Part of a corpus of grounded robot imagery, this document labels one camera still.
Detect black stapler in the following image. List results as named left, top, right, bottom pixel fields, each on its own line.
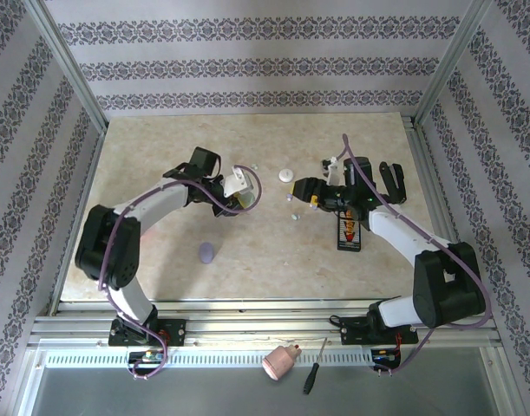
left=378, top=160, right=408, bottom=205

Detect black card with red-yellow print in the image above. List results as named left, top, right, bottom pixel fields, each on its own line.
left=336, top=210, right=362, bottom=252

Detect pink drill chuck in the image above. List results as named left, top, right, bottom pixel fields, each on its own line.
left=261, top=342, right=303, bottom=382

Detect small blue circuit board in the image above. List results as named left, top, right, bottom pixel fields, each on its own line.
left=371, top=348, right=402, bottom=369

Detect small green circuit board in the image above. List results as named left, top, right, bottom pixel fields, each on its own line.
left=128, top=349, right=168, bottom=365

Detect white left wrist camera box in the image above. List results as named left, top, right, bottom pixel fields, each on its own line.
left=223, top=163, right=255, bottom=195

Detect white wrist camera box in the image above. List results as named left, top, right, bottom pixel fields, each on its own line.
left=320, top=155, right=344, bottom=186
left=223, top=163, right=255, bottom=195

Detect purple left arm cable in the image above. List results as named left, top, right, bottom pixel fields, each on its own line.
left=98, top=168, right=265, bottom=382

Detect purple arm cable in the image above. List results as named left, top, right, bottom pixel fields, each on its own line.
left=341, top=133, right=495, bottom=376
left=98, top=168, right=265, bottom=382

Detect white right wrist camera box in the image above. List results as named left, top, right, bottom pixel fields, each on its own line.
left=320, top=155, right=344, bottom=186

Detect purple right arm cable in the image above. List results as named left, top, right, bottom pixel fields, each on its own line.
left=341, top=133, right=495, bottom=376

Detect aluminium side rail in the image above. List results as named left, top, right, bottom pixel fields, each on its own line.
left=47, top=127, right=108, bottom=315
left=401, top=113, right=481, bottom=311

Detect aluminium rail bed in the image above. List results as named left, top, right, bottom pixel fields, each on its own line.
left=28, top=297, right=502, bottom=348

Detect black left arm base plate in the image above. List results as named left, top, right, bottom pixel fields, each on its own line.
left=109, top=318, right=187, bottom=348

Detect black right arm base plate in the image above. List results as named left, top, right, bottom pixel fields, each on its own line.
left=340, top=315, right=421, bottom=347

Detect white slotted cable duct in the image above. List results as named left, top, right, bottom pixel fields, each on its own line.
left=43, top=348, right=376, bottom=368

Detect aluminium frame post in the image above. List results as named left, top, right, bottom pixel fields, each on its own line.
left=23, top=0, right=108, bottom=133
left=413, top=0, right=501, bottom=129

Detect black-handled screwdriver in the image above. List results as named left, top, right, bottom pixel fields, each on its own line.
left=302, top=337, right=329, bottom=395

